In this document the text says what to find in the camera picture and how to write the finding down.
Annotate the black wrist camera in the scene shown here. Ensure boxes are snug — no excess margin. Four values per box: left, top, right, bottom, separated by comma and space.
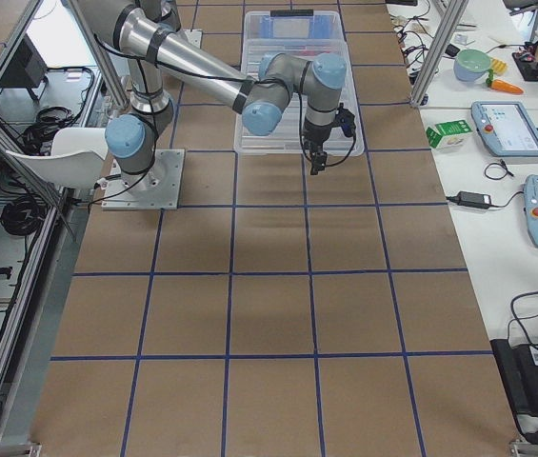
334, 105, 356, 138

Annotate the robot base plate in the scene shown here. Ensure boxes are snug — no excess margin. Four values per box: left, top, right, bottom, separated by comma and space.
100, 149, 186, 210

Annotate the clear plastic storage box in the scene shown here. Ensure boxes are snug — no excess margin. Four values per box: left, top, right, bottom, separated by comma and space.
233, 9, 366, 158

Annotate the toy carrot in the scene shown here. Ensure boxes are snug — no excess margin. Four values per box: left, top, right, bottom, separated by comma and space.
486, 70, 524, 95

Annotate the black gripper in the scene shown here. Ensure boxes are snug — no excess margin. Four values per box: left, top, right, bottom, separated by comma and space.
303, 124, 331, 175

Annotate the black power adapter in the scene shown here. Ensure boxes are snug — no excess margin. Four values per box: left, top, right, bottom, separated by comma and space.
456, 190, 492, 209

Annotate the green white carton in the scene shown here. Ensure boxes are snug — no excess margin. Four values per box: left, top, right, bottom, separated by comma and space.
426, 119, 472, 149

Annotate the white chair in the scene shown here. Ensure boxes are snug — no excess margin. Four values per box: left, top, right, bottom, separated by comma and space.
6, 128, 108, 189

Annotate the upper teach pendant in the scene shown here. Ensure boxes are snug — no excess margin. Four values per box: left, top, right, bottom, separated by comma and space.
470, 101, 538, 158

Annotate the yellow toy corn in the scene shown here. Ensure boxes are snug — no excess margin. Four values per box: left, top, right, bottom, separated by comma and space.
490, 58, 508, 76

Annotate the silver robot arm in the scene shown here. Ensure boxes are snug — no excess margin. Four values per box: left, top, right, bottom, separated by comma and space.
79, 1, 357, 175

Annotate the green bowl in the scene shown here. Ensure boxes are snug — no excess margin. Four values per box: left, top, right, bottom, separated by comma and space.
453, 49, 491, 82

